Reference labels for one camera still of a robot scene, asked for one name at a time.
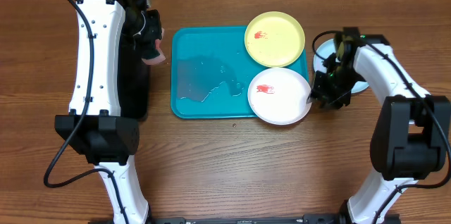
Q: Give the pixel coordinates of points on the green and pink sponge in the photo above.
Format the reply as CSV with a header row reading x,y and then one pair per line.
x,y
152,54

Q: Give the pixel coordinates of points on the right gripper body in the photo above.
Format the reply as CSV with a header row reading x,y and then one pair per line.
x,y
335,88

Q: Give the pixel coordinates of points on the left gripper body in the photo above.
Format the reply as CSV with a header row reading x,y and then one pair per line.
x,y
144,29

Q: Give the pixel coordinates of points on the white plate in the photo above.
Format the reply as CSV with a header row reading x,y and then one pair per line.
x,y
279,96

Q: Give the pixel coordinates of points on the black rectangular tray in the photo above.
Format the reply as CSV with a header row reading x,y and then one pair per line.
x,y
133,80

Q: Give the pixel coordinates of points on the teal plastic tray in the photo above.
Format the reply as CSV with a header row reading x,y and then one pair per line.
x,y
210,73

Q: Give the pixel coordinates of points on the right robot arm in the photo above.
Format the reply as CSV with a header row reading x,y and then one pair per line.
x,y
410,139

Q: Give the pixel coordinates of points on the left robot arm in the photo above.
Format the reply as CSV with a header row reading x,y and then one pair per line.
x,y
118,42

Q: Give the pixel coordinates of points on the yellow-green plate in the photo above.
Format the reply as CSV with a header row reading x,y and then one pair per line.
x,y
274,39

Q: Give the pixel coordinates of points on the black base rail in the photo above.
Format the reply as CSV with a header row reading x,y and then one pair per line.
x,y
243,219

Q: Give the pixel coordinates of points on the light blue plate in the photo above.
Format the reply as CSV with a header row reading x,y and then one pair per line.
x,y
324,51

